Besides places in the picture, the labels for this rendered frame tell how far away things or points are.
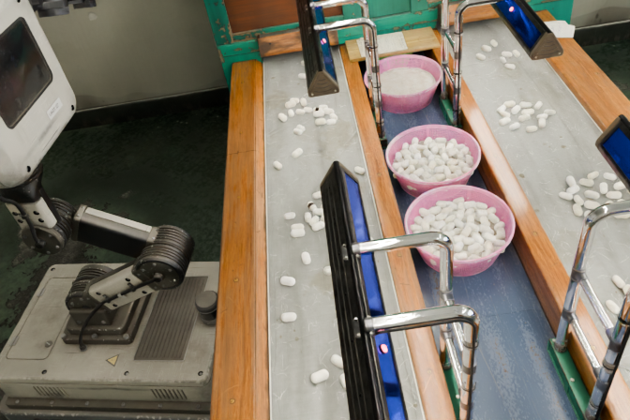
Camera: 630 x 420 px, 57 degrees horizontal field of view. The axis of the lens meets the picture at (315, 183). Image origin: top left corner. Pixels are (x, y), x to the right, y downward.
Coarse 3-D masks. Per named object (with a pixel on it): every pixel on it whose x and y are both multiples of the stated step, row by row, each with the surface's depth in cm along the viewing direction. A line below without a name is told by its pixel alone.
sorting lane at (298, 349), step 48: (288, 96) 204; (336, 96) 199; (288, 144) 182; (336, 144) 179; (288, 192) 165; (288, 240) 151; (288, 288) 139; (384, 288) 135; (288, 336) 129; (336, 336) 127; (288, 384) 120; (336, 384) 118
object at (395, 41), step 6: (378, 36) 219; (384, 36) 218; (390, 36) 217; (396, 36) 217; (402, 36) 216; (360, 42) 217; (378, 42) 215; (384, 42) 214; (390, 42) 214; (396, 42) 213; (402, 42) 213; (360, 48) 214; (378, 48) 212; (384, 48) 211; (390, 48) 211; (396, 48) 210; (402, 48) 209
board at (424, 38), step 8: (408, 32) 218; (416, 32) 217; (424, 32) 216; (432, 32) 215; (352, 40) 219; (408, 40) 213; (416, 40) 212; (424, 40) 212; (432, 40) 211; (352, 48) 215; (408, 48) 209; (416, 48) 208; (424, 48) 208; (432, 48) 208; (352, 56) 210; (360, 56) 210; (384, 56) 209
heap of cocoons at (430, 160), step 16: (416, 144) 173; (432, 144) 171; (448, 144) 170; (464, 144) 170; (400, 160) 170; (416, 160) 167; (432, 160) 166; (448, 160) 167; (464, 160) 167; (416, 176) 162; (432, 176) 164; (448, 176) 160
